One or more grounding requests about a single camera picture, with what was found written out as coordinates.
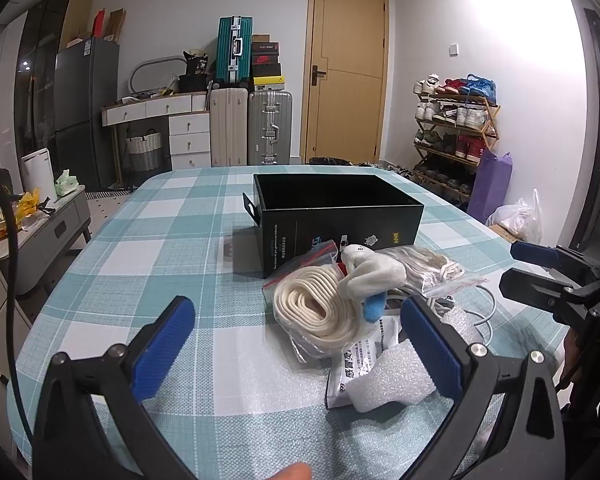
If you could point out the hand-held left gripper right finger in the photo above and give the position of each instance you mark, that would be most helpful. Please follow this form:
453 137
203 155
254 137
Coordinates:
430 350

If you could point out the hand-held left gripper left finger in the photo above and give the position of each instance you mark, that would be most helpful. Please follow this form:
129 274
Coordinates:
164 342

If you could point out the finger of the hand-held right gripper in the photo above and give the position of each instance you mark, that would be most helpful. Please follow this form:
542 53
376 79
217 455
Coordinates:
530 286
532 252

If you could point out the white foam piece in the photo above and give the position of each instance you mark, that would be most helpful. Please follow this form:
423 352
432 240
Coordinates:
390 380

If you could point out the green white medicine packet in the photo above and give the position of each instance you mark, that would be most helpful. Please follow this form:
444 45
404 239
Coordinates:
360 360

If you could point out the white plush doll blue hat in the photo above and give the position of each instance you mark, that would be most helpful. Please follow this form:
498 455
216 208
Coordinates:
375 272

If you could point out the black cardboard box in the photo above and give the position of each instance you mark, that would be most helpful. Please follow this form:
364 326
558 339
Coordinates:
300 230

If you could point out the person's right hand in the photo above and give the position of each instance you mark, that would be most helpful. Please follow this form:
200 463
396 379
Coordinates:
572 360

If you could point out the person's left hand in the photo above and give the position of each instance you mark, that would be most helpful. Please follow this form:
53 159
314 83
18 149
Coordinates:
292 474

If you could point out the white plastic bag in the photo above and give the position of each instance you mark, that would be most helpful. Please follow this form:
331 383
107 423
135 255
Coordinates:
517 220

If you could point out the purple bag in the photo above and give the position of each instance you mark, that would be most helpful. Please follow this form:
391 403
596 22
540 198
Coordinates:
490 185

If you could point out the wooden shoe rack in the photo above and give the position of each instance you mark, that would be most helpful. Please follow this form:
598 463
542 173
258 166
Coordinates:
491 125

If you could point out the grey low table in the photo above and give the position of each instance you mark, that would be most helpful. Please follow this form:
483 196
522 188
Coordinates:
55 235

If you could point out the rows of racked shoes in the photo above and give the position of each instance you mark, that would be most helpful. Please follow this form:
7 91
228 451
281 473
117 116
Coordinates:
460 115

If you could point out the scattered loose shoes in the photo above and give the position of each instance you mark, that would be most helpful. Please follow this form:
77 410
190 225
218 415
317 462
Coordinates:
385 167

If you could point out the green tissue pack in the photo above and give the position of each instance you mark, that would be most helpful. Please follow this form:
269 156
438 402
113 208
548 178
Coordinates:
66 183

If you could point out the grey white woven basket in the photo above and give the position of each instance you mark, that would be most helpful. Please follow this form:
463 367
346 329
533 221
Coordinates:
144 152

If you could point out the yellow plastic bag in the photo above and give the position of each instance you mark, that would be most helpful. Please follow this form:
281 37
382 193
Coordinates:
27 205

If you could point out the white desk with drawers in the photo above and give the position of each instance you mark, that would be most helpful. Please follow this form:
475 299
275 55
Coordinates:
190 142

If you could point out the white trash bin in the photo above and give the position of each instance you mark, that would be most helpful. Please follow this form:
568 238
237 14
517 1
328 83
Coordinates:
37 175

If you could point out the cream suitcase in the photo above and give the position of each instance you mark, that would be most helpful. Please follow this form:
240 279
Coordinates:
228 125

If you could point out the silver suitcase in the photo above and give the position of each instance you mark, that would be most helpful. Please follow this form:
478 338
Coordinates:
270 125

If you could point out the grey refrigerator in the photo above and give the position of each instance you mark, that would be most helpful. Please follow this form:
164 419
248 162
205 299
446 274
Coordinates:
85 110

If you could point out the wooden door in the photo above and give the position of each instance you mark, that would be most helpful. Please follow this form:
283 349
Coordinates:
350 85

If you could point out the black storage bin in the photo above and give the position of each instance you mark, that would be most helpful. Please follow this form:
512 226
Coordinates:
192 84

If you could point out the black paper bag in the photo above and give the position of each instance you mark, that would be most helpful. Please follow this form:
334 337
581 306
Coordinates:
196 64

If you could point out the dark glass cabinet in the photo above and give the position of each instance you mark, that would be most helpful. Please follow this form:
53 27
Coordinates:
37 85

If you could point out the plain black shoe box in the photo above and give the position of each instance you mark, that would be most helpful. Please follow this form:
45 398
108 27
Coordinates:
265 49
266 70

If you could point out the teal suitcase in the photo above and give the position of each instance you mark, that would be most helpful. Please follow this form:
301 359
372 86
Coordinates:
227 50

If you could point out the black shoe box red logo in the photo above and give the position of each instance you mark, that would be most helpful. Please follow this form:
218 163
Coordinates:
266 59

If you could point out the brown shoe box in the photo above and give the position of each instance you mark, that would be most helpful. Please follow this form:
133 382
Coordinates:
261 39

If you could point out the brown cardboard carton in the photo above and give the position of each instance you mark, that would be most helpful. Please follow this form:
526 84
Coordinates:
116 25

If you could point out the red carton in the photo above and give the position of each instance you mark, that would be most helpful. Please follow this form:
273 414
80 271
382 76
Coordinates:
99 24

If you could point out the oval metal frame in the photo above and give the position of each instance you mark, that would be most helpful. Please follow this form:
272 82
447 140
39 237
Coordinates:
152 60

